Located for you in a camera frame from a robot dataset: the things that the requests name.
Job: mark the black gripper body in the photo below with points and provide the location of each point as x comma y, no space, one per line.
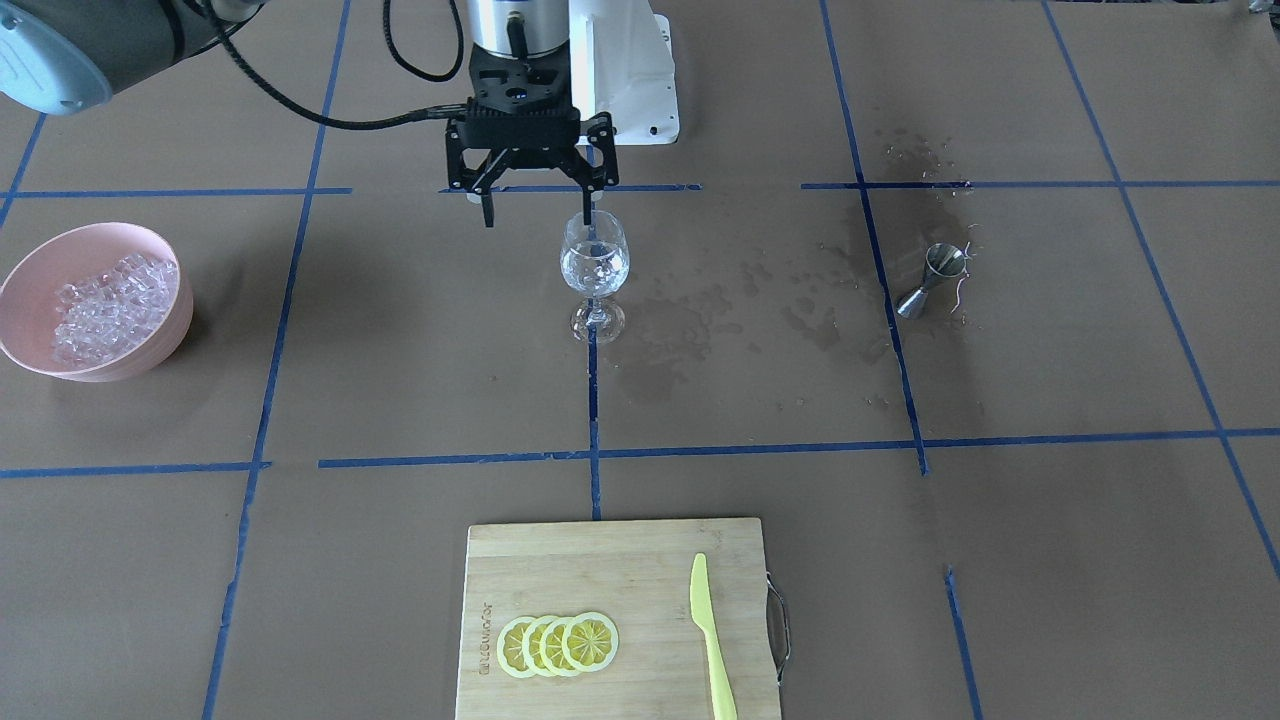
462,160

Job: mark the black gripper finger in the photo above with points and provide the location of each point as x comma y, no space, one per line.
589,160
477,182

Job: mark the steel cocktail jigger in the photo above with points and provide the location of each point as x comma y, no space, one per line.
943,263

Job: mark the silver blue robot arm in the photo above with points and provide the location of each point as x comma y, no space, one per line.
64,57

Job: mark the clear wine glass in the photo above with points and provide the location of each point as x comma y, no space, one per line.
594,261

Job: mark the pink bowl of ice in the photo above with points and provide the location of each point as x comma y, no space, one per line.
101,303

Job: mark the bamboo cutting board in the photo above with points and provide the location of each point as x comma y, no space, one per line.
636,572

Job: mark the lemon slice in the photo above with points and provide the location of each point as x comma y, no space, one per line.
590,642
531,645
551,648
510,653

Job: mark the yellow plastic knife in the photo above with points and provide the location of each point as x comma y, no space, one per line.
702,615

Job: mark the white pedestal mount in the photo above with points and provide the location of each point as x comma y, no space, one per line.
621,61

